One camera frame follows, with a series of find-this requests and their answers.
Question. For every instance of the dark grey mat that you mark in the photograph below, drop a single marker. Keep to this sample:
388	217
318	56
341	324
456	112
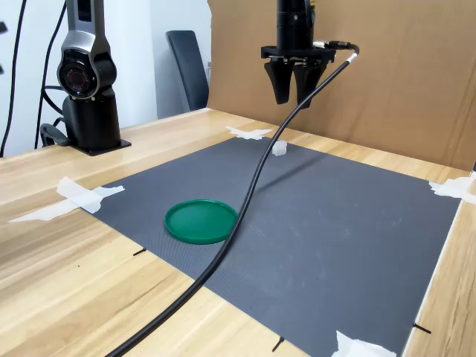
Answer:
334	223

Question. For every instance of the small black screw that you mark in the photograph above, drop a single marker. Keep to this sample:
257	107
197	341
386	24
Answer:
139	251
422	328
277	344

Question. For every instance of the small white camera box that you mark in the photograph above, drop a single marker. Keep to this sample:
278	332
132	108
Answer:
318	44

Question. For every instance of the dark grey chair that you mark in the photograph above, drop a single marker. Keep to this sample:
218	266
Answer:
187	67

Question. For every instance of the brown cardboard partition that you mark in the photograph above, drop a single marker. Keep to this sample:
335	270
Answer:
390	74

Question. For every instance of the small white plastic terminal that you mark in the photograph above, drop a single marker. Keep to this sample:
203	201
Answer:
279	148

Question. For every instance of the round green lid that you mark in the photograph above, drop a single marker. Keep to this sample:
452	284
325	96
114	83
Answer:
201	221

